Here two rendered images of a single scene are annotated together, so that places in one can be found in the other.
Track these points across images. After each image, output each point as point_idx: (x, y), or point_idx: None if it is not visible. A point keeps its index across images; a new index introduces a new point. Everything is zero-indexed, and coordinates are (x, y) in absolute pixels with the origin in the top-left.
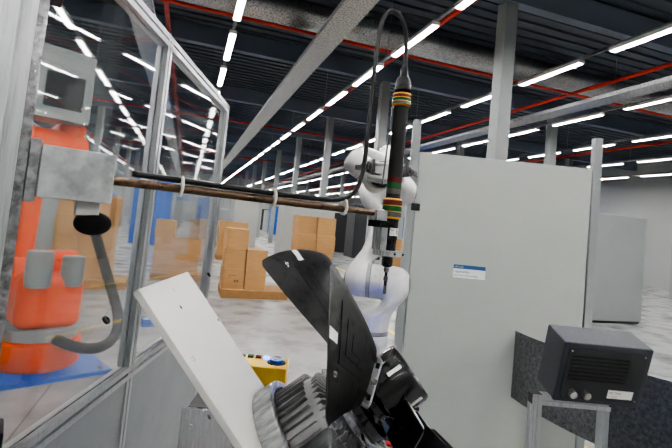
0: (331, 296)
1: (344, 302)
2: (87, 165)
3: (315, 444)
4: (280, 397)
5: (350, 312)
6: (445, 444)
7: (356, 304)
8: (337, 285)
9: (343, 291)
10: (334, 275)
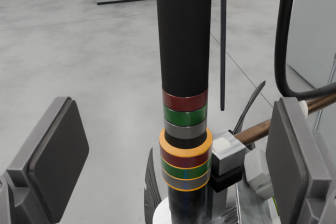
0: (256, 87)
1: (247, 105)
2: None
3: (249, 221)
4: None
5: (241, 116)
6: (157, 187)
7: (237, 126)
8: (255, 91)
9: (250, 101)
10: (259, 86)
